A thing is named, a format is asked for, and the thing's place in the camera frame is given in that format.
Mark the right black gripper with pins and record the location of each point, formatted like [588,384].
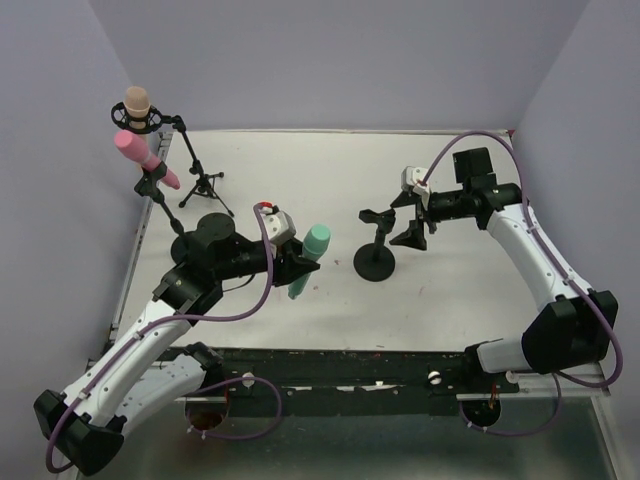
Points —
[421,215]

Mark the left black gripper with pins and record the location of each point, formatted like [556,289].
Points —
[282,258]

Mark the green microphone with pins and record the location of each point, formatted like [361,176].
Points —
[315,245]

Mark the black round-base stand front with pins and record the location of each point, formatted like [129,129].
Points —
[374,261]

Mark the black round-base clip stand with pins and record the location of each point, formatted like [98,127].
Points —
[165,205]

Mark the black tripod shock-mount stand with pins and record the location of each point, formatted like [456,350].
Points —
[150,122]

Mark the pink microphone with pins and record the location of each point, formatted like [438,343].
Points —
[134,148]

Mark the beige microphone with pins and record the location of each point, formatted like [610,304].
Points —
[137,106]

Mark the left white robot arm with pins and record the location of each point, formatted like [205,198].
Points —
[88,421]

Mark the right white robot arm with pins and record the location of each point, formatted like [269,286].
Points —
[572,320]

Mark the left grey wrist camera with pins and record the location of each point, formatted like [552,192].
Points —
[279,226]

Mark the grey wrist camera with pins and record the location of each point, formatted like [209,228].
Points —
[279,226]
[413,181]

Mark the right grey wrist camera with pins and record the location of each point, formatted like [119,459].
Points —
[413,181]

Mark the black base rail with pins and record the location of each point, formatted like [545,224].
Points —
[331,383]

